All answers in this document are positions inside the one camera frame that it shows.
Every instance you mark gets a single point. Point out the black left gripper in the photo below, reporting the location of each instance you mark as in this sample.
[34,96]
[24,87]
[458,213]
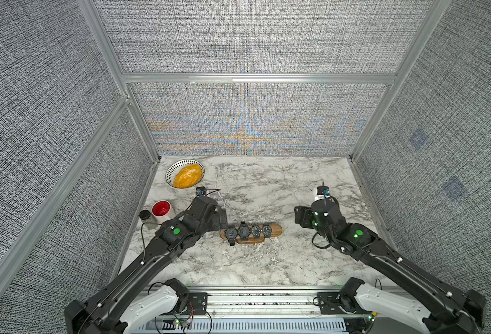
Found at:
[217,225]

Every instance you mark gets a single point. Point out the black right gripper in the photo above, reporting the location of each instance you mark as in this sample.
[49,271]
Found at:
[299,216]

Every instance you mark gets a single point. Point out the black chunky watch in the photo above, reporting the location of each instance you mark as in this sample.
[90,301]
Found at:
[244,231]
[231,235]

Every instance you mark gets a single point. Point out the black slim watch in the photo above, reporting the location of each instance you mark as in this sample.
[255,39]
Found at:
[256,231]
[267,231]

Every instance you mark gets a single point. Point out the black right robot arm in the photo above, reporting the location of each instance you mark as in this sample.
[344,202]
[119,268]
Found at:
[433,305]

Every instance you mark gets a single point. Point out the left white arm base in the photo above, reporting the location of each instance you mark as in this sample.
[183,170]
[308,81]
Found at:
[171,297]

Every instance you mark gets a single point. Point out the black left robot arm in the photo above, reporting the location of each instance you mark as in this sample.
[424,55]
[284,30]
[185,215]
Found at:
[117,307]

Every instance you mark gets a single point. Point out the right white arm base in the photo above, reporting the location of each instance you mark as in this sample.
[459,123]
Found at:
[357,294]

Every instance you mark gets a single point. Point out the orange food in bowl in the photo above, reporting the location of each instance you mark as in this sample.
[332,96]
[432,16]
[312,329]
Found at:
[188,176]

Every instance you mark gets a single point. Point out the white mug red inside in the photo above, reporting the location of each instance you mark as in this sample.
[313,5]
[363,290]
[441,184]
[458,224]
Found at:
[163,211]

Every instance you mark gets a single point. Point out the white patterned bowl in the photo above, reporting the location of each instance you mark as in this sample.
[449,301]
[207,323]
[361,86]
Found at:
[172,172]

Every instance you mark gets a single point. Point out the small jar black lid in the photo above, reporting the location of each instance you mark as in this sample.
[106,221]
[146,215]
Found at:
[147,218]

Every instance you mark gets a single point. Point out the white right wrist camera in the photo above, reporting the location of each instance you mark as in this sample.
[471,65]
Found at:
[322,193]

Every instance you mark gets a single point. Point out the aluminium front rail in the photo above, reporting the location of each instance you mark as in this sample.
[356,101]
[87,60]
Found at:
[262,301]

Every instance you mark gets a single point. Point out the white vented cable duct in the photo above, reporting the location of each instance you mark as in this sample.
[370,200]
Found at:
[248,325]

